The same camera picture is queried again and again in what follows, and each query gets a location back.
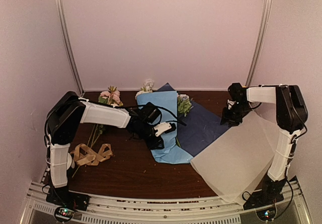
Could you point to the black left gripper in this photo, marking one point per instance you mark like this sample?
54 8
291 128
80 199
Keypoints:
153 145

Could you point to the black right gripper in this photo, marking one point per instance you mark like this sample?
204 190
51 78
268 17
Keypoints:
225 118

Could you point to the white fake flower long stem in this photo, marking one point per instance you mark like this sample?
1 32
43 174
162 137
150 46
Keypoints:
146 88

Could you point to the pale rose leafy stem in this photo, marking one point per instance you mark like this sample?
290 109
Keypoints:
184 104

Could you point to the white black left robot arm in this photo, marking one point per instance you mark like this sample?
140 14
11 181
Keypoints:
71 110

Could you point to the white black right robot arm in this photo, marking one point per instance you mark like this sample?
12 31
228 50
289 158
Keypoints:
291 116

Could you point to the pink rose bunch with leaves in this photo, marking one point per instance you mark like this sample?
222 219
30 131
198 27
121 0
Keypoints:
109 97

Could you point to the white translucent paper sheet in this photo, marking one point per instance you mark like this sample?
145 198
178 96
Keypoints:
238 160

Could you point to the beige ribbon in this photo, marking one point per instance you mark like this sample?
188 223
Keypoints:
84 155

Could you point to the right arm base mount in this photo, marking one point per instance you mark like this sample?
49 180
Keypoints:
264 201

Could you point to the aluminium front rail frame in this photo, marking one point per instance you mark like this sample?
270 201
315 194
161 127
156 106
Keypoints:
106 209

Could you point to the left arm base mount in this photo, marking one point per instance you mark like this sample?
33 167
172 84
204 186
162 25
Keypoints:
67 203

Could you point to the aluminium corner post right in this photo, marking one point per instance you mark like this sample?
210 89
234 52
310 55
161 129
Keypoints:
267 5

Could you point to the aluminium corner post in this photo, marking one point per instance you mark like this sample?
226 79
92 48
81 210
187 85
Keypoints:
68 46
267 5

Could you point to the aluminium corner post left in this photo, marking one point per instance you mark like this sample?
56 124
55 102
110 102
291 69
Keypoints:
68 46

